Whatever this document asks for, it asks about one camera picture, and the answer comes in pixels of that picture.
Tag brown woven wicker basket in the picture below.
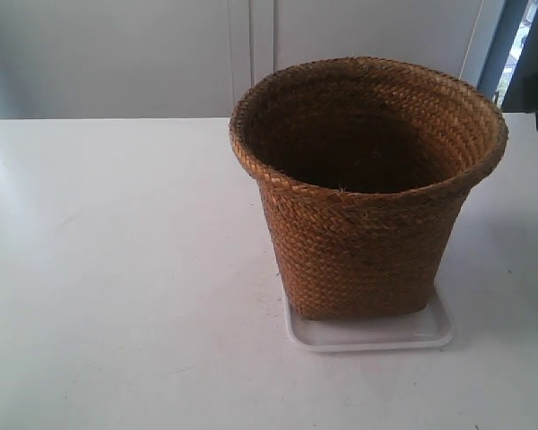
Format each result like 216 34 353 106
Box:
229 56 508 321

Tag white plastic tray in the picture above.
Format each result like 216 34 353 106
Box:
283 287 456 354

